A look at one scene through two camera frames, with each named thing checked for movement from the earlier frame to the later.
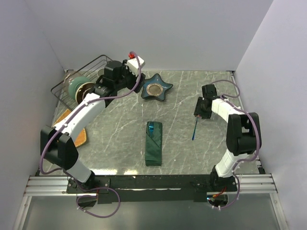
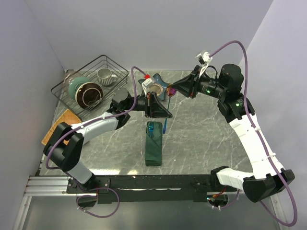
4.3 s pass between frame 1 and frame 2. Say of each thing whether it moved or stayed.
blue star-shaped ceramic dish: stayed
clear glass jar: stayed
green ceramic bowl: stayed
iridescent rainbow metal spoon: moved
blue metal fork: stayed
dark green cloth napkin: stayed
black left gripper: moved
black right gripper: moved
